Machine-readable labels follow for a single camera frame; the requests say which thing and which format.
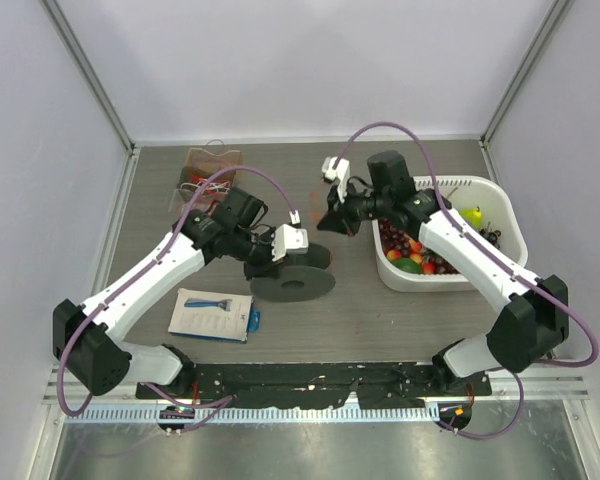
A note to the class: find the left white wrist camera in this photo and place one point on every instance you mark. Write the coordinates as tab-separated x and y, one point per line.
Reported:
289	238

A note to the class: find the grey cable spool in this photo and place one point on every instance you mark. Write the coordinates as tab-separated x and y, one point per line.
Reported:
294	284

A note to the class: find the clear cable box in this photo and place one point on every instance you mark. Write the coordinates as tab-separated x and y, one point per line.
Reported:
201	163

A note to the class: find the dark grape bunch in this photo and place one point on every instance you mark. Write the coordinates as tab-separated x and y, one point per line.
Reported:
491	236

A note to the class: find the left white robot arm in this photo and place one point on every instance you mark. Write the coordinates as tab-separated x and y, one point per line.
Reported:
89	338

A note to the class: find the green avocado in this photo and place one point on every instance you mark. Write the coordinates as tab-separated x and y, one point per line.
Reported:
408	265

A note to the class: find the blue razor package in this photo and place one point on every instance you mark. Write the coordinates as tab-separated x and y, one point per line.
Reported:
214	316

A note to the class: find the red grape bunch left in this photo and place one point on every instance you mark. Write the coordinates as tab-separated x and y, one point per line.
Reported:
392	238

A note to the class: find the white plastic basket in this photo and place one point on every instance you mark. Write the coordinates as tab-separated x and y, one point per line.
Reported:
481	266

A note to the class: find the small peach fruits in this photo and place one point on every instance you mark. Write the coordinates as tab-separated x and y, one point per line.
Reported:
416	254

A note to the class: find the aluminium frame rail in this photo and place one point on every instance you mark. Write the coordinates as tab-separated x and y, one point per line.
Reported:
538	384

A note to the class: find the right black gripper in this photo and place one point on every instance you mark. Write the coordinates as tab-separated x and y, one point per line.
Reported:
336	219

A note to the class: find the white slotted cable duct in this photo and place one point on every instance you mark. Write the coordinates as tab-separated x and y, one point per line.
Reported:
158	412

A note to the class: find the green pear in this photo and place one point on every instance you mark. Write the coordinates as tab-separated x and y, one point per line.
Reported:
473	217

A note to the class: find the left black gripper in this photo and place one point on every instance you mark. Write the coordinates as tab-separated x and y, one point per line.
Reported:
267	267

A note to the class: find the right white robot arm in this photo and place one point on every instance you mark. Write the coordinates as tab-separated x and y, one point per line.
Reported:
530	320

